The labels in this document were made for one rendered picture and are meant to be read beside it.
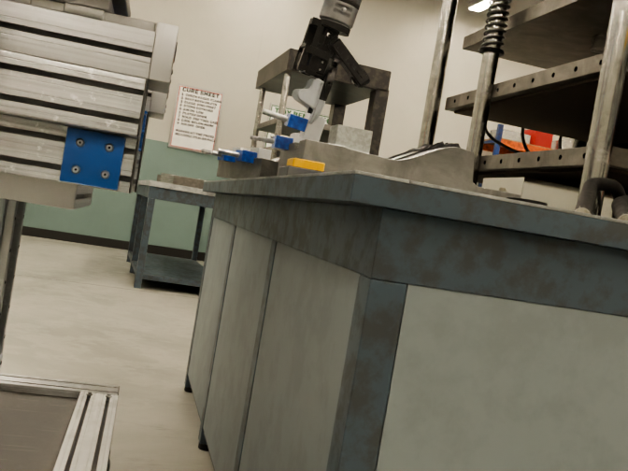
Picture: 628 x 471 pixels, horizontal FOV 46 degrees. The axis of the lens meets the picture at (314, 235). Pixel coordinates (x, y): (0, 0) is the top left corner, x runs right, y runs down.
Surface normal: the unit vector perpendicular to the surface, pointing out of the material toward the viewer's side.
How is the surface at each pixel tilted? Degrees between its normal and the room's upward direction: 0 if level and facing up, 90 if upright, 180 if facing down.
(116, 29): 90
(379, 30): 90
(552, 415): 90
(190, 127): 90
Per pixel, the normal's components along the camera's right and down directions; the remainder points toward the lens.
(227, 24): 0.27, 0.07
